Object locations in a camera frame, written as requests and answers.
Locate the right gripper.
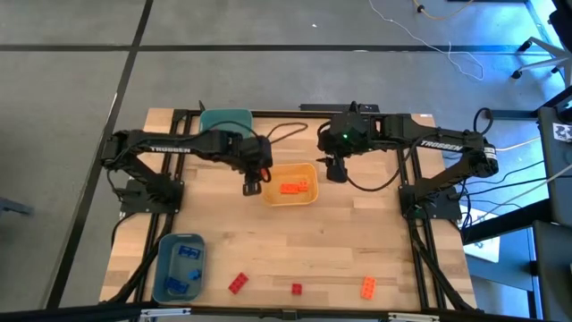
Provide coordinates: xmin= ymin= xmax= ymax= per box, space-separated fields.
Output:
xmin=316 ymin=111 xmax=374 ymax=183

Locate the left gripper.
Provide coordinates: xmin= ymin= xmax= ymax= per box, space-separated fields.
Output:
xmin=231 ymin=133 xmax=274 ymax=197

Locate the yellow plastic bin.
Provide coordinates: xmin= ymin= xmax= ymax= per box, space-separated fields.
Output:
xmin=261 ymin=163 xmax=319 ymax=207

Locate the teal plastic bin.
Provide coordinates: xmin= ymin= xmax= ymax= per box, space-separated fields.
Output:
xmin=198 ymin=108 xmax=254 ymax=140

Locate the long red block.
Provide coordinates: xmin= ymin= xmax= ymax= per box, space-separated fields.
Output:
xmin=227 ymin=272 xmax=250 ymax=295

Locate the blue-grey plastic bin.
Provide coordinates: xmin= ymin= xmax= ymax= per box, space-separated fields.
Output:
xmin=151 ymin=232 xmax=206 ymax=305

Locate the white paper sheet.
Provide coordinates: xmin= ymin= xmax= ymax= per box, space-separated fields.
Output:
xmin=464 ymin=208 xmax=501 ymax=264

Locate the black stand foot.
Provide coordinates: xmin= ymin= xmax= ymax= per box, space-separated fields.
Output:
xmin=484 ymin=108 xmax=540 ymax=121

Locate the black diagonal beam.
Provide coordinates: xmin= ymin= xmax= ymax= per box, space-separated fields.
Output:
xmin=459 ymin=198 xmax=551 ymax=246

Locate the black crossbeam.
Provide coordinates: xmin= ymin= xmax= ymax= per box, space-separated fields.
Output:
xmin=0 ymin=301 xmax=572 ymax=322

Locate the grey cabinet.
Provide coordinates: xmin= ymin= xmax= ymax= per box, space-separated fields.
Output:
xmin=531 ymin=220 xmax=572 ymax=322
xmin=535 ymin=84 xmax=572 ymax=225

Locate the white fiducial tag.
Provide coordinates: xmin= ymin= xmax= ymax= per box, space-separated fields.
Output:
xmin=552 ymin=122 xmax=572 ymax=143

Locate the grey chair leg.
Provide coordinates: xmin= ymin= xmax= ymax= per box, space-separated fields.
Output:
xmin=0 ymin=196 xmax=35 ymax=218

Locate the office chair with white base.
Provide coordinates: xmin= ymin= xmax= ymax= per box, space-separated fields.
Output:
xmin=510 ymin=0 xmax=572 ymax=87

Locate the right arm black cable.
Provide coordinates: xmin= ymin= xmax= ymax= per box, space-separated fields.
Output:
xmin=346 ymin=133 xmax=425 ymax=194

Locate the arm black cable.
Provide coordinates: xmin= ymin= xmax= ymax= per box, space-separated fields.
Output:
xmin=346 ymin=133 xmax=425 ymax=194
xmin=265 ymin=121 xmax=310 ymax=146

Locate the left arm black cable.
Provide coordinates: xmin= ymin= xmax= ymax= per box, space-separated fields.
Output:
xmin=265 ymin=121 xmax=310 ymax=146

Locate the black mount bar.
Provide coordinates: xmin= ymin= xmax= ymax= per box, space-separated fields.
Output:
xmin=299 ymin=103 xmax=381 ymax=114

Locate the black aluminium table frame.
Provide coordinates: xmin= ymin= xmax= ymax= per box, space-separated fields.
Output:
xmin=105 ymin=106 xmax=478 ymax=319

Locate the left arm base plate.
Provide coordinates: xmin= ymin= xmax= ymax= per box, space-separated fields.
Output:
xmin=119 ymin=178 xmax=185 ymax=216

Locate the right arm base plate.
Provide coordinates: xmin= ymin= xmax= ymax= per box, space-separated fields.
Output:
xmin=399 ymin=185 xmax=463 ymax=221

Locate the silver frame bracket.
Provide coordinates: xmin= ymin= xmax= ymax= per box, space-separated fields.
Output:
xmin=139 ymin=307 xmax=192 ymax=318
xmin=387 ymin=311 xmax=441 ymax=322

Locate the white floor cable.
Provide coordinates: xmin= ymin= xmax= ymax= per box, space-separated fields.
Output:
xmin=368 ymin=0 xmax=486 ymax=82

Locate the yellow cable with black plug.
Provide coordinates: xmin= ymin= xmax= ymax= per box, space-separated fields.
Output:
xmin=413 ymin=0 xmax=475 ymax=21

